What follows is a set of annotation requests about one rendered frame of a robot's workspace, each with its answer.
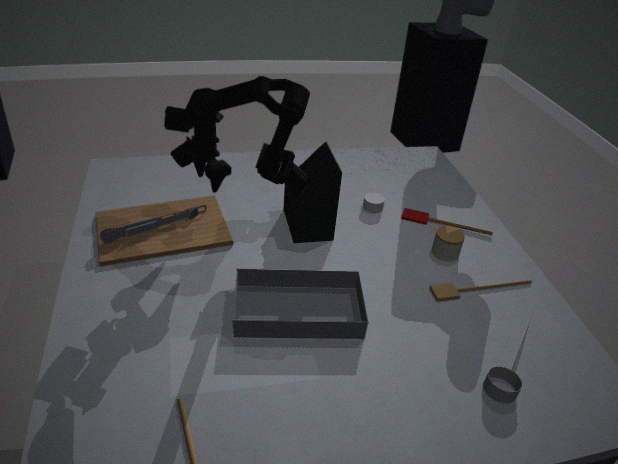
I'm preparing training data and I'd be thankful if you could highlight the red spatula with wooden handle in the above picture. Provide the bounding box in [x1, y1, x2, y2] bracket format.
[402, 208, 493, 235]

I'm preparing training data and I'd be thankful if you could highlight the brown wooden board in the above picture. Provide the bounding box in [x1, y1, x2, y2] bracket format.
[95, 195, 233, 266]

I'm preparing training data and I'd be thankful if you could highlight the tan flat spatula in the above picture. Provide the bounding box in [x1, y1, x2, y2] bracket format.
[430, 280, 532, 301]

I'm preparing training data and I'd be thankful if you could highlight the short white cylinder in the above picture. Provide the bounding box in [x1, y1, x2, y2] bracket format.
[363, 192, 385, 213]

